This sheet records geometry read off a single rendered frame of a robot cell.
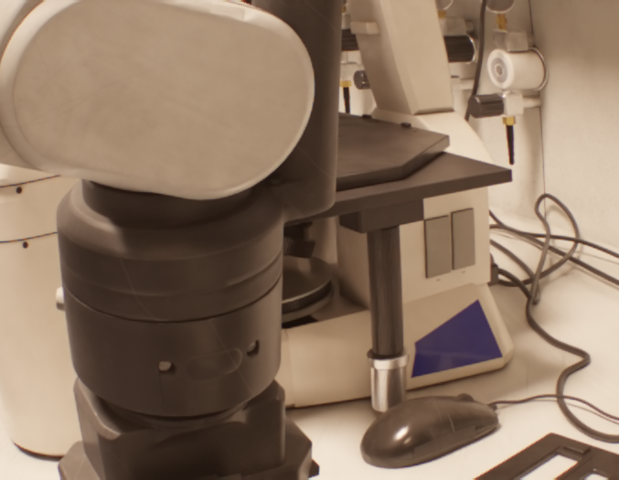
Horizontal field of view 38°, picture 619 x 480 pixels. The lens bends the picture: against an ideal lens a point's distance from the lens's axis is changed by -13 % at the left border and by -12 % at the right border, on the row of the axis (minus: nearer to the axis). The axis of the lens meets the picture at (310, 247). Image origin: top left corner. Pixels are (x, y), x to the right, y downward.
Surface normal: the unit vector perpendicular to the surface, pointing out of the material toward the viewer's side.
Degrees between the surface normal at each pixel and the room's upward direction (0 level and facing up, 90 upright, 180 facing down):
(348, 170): 0
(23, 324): 90
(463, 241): 90
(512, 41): 90
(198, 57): 102
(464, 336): 48
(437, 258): 90
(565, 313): 0
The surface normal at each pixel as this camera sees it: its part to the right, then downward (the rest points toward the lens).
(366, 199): 0.48, 0.21
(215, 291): 0.52, 0.40
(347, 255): -0.88, 0.19
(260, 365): 0.84, 0.26
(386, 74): -0.83, 0.43
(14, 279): 0.11, 0.27
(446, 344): 0.29, -0.48
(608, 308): -0.07, -0.96
